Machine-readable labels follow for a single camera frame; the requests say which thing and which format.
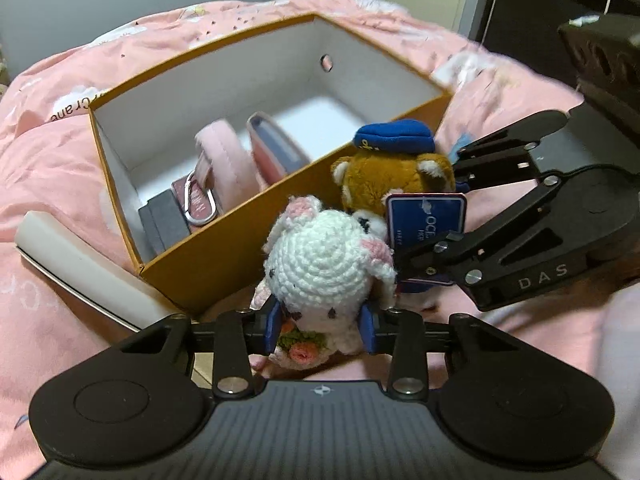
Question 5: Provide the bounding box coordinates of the flat white box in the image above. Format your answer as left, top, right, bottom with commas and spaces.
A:
14, 210, 168, 333

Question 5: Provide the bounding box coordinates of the brown plush with blue hat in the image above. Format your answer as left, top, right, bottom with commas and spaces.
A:
331, 119, 468, 306

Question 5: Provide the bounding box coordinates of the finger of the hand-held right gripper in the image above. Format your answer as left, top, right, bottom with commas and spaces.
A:
392, 172, 564, 293
450, 110, 573, 193

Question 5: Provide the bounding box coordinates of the pink printed blanket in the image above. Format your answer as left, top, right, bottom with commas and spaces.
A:
0, 0, 640, 480

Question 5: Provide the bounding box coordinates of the orange cardboard box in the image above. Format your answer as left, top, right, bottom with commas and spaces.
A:
89, 11, 453, 313

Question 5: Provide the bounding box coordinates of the pink fuzzy pouch with carabiner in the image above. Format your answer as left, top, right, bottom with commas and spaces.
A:
182, 120, 261, 224

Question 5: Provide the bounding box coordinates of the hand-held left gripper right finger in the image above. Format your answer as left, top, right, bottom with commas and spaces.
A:
358, 304, 526, 401

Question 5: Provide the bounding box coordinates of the dark grey small box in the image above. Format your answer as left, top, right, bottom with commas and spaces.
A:
138, 192, 192, 257

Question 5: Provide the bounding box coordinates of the pink case with blue edge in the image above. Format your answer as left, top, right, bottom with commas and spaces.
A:
246, 111, 312, 186

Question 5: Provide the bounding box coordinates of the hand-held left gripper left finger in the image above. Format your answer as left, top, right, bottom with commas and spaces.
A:
117, 299, 285, 401

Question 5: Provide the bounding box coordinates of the white crochet bunny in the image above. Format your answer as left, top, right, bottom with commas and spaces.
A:
250, 195, 398, 371

